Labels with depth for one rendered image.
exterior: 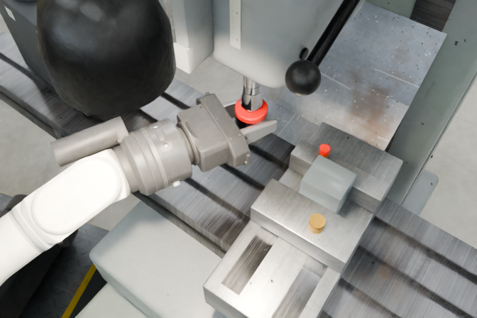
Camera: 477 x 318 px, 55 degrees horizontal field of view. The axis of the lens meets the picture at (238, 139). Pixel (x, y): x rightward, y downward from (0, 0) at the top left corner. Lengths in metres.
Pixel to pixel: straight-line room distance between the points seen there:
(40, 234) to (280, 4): 0.38
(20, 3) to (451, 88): 0.80
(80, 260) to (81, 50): 1.21
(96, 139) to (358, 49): 0.54
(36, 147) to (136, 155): 1.65
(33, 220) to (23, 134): 1.72
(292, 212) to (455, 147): 1.66
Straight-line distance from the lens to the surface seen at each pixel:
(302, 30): 0.42
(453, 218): 2.05
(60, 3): 0.24
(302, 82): 0.37
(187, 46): 0.43
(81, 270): 1.41
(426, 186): 1.83
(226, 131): 0.62
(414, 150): 1.11
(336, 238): 0.65
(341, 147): 0.78
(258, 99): 0.63
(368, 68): 0.93
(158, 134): 0.60
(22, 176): 2.16
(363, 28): 0.93
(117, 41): 0.23
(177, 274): 0.83
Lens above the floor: 1.65
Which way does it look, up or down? 53 degrees down
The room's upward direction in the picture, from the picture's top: straight up
